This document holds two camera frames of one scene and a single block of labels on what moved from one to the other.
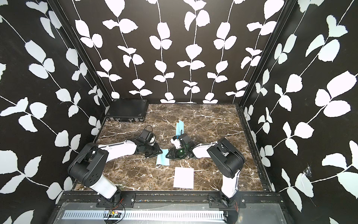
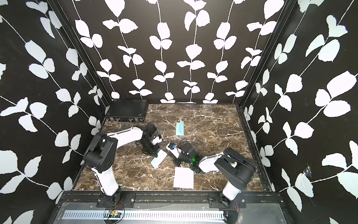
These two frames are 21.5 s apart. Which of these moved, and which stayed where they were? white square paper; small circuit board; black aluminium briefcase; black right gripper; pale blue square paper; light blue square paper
Moved: black right gripper; pale blue square paper
Stayed: white square paper; light blue square paper; black aluminium briefcase; small circuit board
